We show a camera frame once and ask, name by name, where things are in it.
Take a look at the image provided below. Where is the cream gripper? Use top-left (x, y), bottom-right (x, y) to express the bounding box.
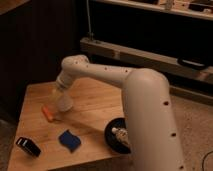
top-left (51, 87), bottom-right (66, 100)

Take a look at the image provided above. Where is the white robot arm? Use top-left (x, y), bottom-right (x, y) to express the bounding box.
top-left (54, 55), bottom-right (186, 171)

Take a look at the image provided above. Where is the orange marker pen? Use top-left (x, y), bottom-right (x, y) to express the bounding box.
top-left (41, 105), bottom-right (60, 122)

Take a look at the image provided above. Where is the blue sponge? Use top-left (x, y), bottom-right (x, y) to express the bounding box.
top-left (59, 130), bottom-right (81, 151)

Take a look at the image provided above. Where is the wooden table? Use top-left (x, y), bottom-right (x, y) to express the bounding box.
top-left (7, 78), bottom-right (134, 171)

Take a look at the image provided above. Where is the black round plate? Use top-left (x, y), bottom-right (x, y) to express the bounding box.
top-left (104, 117), bottom-right (131, 154)

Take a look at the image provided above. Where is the white tube on plate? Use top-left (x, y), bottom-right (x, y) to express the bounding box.
top-left (112, 127), bottom-right (130, 147)

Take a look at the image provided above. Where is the metal vertical pole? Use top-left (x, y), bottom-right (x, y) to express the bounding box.
top-left (86, 0), bottom-right (94, 41)

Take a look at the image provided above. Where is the long grey case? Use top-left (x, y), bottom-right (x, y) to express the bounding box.
top-left (80, 37), bottom-right (213, 85)

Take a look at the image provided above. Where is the wooden shelf board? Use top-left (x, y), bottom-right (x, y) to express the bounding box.
top-left (93, 0), bottom-right (213, 21)

